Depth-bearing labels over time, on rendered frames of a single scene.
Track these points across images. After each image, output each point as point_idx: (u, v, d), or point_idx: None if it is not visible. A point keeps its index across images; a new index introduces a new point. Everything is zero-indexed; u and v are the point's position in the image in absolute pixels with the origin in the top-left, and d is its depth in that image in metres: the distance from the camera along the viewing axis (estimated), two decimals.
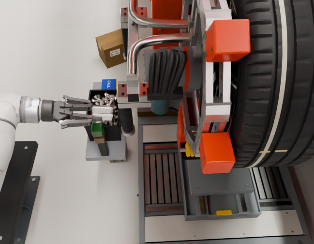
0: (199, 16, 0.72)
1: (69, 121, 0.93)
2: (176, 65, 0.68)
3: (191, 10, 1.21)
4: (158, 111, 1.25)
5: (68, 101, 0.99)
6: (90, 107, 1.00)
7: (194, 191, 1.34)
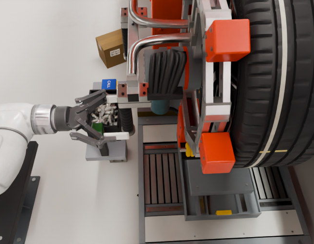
0: (199, 16, 0.72)
1: (85, 102, 0.89)
2: (176, 65, 0.68)
3: (191, 10, 1.21)
4: (158, 111, 1.25)
5: (80, 135, 0.80)
6: (101, 138, 0.80)
7: (194, 191, 1.34)
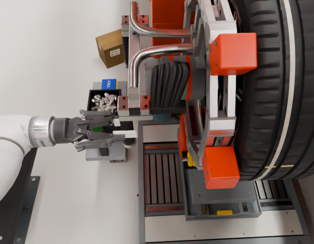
0: (202, 27, 0.69)
1: (90, 117, 0.85)
2: (179, 78, 0.65)
3: None
4: (160, 119, 1.23)
5: (84, 144, 0.79)
6: (111, 136, 0.81)
7: (196, 200, 1.31)
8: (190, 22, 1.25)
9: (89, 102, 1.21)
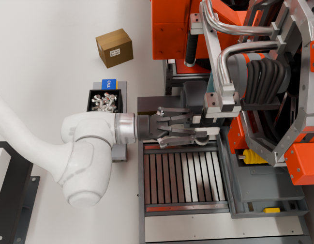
0: (294, 24, 0.70)
1: (167, 114, 0.86)
2: (276, 75, 0.66)
3: (191, 10, 1.21)
4: None
5: (167, 140, 0.80)
6: (192, 133, 0.81)
7: (245, 198, 1.32)
8: None
9: (89, 102, 1.21)
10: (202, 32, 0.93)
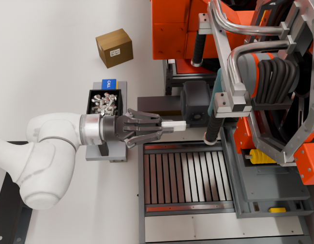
0: (305, 24, 0.70)
1: (137, 117, 0.85)
2: (288, 75, 0.66)
3: (191, 10, 1.21)
4: None
5: (134, 140, 0.80)
6: (159, 129, 0.82)
7: (250, 198, 1.32)
8: (190, 22, 1.25)
9: (89, 102, 1.21)
10: (211, 32, 0.93)
